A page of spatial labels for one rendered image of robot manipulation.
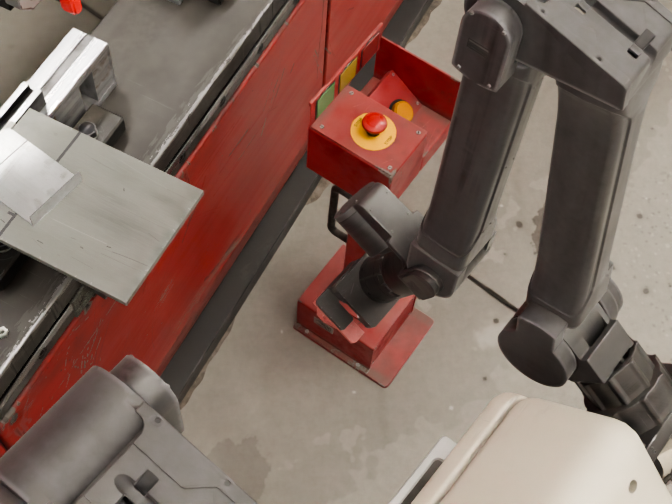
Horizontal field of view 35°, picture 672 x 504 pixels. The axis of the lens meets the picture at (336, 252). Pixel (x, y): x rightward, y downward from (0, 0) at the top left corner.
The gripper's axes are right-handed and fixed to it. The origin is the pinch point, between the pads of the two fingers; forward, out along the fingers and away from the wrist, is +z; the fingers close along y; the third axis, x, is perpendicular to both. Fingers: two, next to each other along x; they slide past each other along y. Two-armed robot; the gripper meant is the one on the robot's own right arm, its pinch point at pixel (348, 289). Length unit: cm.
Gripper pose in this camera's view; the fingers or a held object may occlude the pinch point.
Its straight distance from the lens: 129.1
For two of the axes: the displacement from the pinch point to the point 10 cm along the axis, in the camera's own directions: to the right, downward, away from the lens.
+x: 6.7, 7.2, 1.6
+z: -4.0, 1.7, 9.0
